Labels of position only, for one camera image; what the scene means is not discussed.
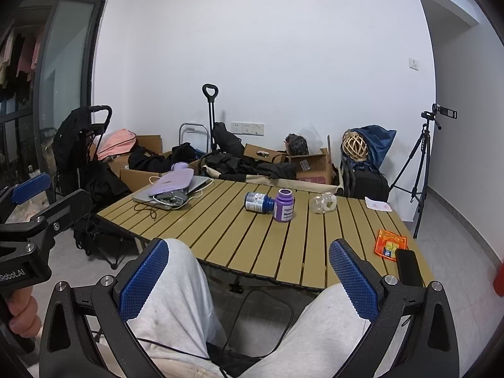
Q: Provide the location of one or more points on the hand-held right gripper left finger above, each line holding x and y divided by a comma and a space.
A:
143, 279

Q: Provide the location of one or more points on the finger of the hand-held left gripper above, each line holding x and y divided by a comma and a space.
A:
69, 206
30, 188

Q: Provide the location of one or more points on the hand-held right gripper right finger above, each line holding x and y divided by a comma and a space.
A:
352, 279

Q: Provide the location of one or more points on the person's left hand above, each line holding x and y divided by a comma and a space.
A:
24, 311

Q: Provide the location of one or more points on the person's left leg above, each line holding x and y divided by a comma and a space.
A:
177, 303

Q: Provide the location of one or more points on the person's leg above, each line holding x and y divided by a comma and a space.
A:
315, 330
177, 303

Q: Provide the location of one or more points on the orange packet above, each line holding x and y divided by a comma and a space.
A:
388, 246

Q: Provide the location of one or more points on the black phone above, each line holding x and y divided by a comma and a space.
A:
408, 267

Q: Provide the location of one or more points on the black stroller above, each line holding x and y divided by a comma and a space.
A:
73, 141

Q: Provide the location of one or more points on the person's right leg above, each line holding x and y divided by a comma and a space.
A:
315, 330

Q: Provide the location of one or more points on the open cardboard box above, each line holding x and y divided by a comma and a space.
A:
136, 177

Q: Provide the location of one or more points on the pink bag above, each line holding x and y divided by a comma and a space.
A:
116, 143

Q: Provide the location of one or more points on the white pink paper packet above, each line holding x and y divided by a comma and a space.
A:
378, 204

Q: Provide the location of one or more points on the dark electronic device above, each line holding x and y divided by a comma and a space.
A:
171, 201

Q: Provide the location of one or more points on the black folding stool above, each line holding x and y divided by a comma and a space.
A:
260, 315

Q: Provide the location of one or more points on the black backpack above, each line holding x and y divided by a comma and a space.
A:
364, 181

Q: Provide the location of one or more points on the purple bottle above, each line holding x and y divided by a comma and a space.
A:
283, 206

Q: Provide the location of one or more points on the black clothes pile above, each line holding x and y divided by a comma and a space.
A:
157, 157

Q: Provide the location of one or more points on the purple soft pouch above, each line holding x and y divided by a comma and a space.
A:
173, 181

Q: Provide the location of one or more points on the silver laptop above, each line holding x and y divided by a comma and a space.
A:
198, 183

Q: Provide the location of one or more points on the large cardboard box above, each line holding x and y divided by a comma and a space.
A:
313, 169

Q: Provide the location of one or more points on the blue bottle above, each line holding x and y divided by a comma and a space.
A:
258, 202

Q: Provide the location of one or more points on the glass sliding door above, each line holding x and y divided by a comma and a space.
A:
63, 67

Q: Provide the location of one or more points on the hanging clothes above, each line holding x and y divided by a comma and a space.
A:
19, 63

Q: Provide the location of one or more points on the wicker ball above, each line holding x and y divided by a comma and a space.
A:
354, 147

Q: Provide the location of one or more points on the blue bag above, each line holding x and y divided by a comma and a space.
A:
380, 141

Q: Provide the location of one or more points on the black tripod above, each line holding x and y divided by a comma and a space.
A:
422, 153

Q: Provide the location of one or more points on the dark crumpled object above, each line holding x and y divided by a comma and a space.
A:
297, 144

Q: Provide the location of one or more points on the red object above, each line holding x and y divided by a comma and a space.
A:
499, 279

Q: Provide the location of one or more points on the black jacket pile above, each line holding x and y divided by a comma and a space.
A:
244, 165

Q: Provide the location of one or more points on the black bag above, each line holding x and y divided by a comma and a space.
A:
228, 138

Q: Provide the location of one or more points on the white metal frame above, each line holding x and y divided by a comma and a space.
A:
188, 130

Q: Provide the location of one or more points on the white wall socket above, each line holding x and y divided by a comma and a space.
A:
236, 127
258, 128
247, 128

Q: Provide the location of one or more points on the black video camera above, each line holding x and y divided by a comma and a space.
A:
429, 115

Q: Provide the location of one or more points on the white light switch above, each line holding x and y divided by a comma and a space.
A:
413, 63

